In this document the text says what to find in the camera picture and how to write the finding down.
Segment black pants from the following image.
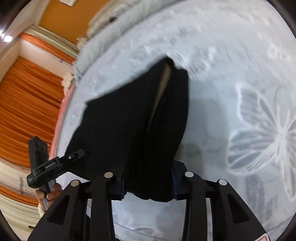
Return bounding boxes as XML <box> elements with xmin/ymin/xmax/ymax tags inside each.
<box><xmin>66</xmin><ymin>57</ymin><xmax>189</xmax><ymax>202</ymax></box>

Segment grey folded duvet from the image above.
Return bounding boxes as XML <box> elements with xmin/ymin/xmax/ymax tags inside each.
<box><xmin>74</xmin><ymin>1</ymin><xmax>175</xmax><ymax>82</ymax></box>

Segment white flower plush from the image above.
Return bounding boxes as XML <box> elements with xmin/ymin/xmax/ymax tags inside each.
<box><xmin>61</xmin><ymin>72</ymin><xmax>74</xmax><ymax>96</ymax></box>

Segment framed wall picture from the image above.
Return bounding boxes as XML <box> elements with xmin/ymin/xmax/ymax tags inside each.
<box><xmin>59</xmin><ymin>0</ymin><xmax>78</xmax><ymax>7</ymax></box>

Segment orange curtain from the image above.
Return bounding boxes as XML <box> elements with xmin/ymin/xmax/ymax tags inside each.
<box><xmin>1</xmin><ymin>33</ymin><xmax>74</xmax><ymax>206</ymax></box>

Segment person's left hand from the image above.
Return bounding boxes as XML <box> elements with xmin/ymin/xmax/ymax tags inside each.
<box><xmin>35</xmin><ymin>180</ymin><xmax>62</xmax><ymax>211</ymax></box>

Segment grey butterfly bedspread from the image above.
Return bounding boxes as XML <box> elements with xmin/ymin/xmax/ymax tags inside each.
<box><xmin>57</xmin><ymin>1</ymin><xmax>295</xmax><ymax>240</ymax></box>

